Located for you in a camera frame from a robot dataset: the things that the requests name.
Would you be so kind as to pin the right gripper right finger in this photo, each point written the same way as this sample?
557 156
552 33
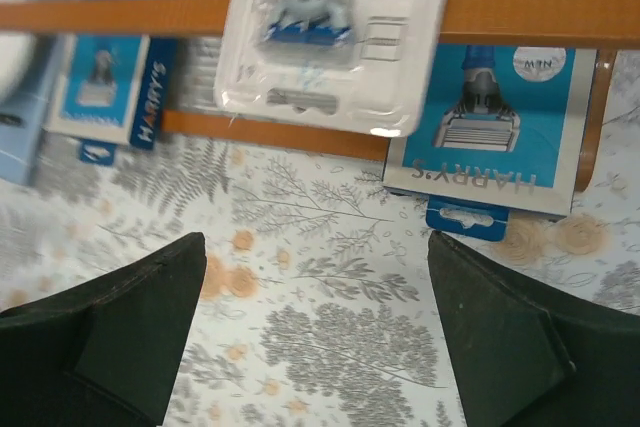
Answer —
528 354

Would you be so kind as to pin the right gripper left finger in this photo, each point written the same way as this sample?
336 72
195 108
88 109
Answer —
105 352

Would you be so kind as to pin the white blue harrys razor box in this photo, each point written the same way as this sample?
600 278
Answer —
501 131

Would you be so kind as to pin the orange wooden shelf rack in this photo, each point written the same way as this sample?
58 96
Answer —
604 26

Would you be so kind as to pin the razor blister pack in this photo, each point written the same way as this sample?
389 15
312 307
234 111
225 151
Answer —
352 65

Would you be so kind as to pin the floral table mat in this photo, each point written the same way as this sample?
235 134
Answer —
317 308

